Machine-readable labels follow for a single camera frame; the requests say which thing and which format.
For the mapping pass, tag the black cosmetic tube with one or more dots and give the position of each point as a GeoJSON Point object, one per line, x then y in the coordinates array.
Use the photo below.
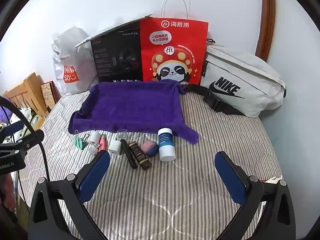
{"type": "Point", "coordinates": [130, 155]}

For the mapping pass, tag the white USB night light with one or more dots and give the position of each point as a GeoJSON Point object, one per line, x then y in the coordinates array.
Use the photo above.
{"type": "Point", "coordinates": [93, 150]}

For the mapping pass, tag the white and red flat object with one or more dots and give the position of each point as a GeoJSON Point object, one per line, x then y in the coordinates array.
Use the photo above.
{"type": "Point", "coordinates": [273, 179]}

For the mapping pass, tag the purple towel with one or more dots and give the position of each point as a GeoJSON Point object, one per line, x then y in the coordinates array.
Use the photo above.
{"type": "Point", "coordinates": [132, 107]}

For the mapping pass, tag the white waist bag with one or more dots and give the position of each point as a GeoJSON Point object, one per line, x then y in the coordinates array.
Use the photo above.
{"type": "Point", "coordinates": [245, 80]}

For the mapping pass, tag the white plastic shopping bag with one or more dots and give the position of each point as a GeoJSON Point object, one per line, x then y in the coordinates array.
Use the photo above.
{"type": "Point", "coordinates": [70, 62]}

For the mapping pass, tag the clear plastic cap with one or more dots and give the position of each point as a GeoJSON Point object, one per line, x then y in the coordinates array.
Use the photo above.
{"type": "Point", "coordinates": [122, 133]}

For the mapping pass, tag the pink and blue eraser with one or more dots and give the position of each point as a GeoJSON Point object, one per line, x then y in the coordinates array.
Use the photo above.
{"type": "Point", "coordinates": [149, 149]}

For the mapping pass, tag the striped bedsheet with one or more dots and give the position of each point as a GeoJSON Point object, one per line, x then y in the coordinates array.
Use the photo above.
{"type": "Point", "coordinates": [162, 192]}

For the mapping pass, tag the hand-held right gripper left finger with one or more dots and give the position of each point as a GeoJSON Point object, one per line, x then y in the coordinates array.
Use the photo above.
{"type": "Point", "coordinates": [95, 177]}

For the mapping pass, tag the white tape roll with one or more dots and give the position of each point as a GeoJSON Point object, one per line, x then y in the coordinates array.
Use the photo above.
{"type": "Point", "coordinates": [95, 137]}

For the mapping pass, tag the green binder clip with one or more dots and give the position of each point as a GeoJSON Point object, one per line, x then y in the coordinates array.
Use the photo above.
{"type": "Point", "coordinates": [80, 143]}

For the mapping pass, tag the wooden headboard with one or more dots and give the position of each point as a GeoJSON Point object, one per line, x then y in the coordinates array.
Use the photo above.
{"type": "Point", "coordinates": [27, 92]}

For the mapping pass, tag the person's left hand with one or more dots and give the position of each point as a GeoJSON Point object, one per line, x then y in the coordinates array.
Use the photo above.
{"type": "Point", "coordinates": [6, 192]}

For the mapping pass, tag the brown patterned box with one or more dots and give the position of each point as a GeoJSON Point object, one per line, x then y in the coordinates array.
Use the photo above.
{"type": "Point", "coordinates": [50, 95]}

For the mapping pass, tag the white bottle with blue label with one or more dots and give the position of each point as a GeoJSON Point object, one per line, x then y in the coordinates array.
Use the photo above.
{"type": "Point", "coordinates": [166, 145]}

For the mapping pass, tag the pink eraser pen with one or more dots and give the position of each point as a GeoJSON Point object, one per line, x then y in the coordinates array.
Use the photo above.
{"type": "Point", "coordinates": [102, 142]}

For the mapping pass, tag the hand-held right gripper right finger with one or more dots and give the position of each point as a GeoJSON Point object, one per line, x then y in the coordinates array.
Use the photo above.
{"type": "Point", "coordinates": [230, 180]}

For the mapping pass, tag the black cardboard box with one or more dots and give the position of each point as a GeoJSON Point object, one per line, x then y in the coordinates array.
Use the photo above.
{"type": "Point", "coordinates": [117, 55]}

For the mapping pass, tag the white charger plug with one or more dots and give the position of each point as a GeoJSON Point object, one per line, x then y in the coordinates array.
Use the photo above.
{"type": "Point", "coordinates": [114, 148]}

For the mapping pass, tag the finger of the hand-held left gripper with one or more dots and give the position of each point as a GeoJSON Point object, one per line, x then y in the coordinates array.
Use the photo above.
{"type": "Point", "coordinates": [15, 128]}
{"type": "Point", "coordinates": [33, 138]}

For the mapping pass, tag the wooden door frame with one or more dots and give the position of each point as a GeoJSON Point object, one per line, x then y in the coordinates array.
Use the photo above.
{"type": "Point", "coordinates": [266, 17]}

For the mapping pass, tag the red paper bag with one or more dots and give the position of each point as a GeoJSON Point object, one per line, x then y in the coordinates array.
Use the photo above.
{"type": "Point", "coordinates": [172, 50]}

